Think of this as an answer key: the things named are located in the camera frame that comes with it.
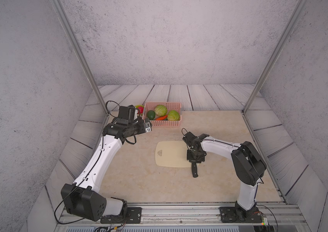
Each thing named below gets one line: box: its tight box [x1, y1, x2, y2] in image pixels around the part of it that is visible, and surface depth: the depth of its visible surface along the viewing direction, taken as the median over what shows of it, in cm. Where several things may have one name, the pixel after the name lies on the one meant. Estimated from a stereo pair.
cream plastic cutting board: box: [154, 140, 193, 168], surface depth 97 cm
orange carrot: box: [155, 114, 168, 121], surface depth 116 cm
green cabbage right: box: [167, 110, 181, 121], surface depth 110 cm
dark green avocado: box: [147, 109, 156, 120], surface depth 116 cm
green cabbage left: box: [154, 104, 168, 117], surface depth 116 cm
